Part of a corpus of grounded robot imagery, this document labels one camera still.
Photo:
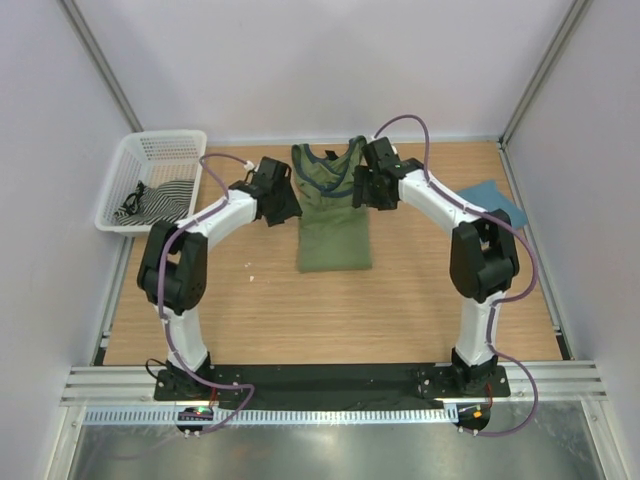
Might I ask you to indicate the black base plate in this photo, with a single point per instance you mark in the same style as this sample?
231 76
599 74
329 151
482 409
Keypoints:
356 387

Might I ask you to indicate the right aluminium frame post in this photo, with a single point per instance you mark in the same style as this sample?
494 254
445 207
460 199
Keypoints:
551 56

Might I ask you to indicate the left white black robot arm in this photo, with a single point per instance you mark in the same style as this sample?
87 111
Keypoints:
174 269

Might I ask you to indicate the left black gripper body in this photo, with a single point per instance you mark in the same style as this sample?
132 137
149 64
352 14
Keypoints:
286 205

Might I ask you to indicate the left aluminium frame post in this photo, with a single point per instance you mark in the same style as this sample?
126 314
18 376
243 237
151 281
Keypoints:
94 52

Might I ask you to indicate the aluminium frame post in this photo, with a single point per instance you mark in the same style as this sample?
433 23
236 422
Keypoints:
94 52
551 56

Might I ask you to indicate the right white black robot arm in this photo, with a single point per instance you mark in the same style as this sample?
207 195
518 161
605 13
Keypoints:
483 255

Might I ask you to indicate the aluminium front rail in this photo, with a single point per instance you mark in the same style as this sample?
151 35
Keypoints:
132 385

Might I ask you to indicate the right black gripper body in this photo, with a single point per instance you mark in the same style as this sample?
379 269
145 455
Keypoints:
365 191

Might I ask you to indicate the black white striped tank top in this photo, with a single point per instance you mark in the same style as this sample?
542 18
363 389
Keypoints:
146 205

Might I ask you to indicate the white slotted cable duct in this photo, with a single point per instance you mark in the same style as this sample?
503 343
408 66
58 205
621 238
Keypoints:
181 415

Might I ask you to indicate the blue tank top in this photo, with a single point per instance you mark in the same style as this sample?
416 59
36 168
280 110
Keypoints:
487 196

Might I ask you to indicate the green tank top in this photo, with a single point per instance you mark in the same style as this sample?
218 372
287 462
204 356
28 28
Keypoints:
333 235

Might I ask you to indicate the white plastic laundry basket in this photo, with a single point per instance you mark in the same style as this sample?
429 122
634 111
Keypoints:
152 157

